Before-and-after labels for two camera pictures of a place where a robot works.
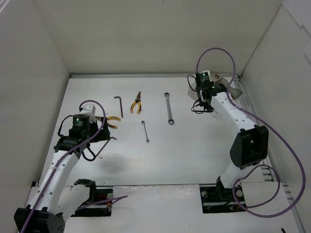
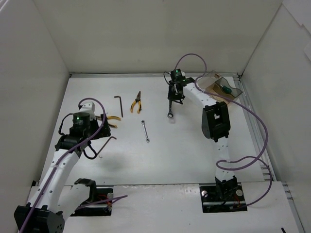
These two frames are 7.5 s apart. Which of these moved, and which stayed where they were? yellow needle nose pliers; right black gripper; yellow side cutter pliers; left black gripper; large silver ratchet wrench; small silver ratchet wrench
Moved: large silver ratchet wrench; right black gripper
Stayed: yellow needle nose pliers; left black gripper; small silver ratchet wrench; yellow side cutter pliers
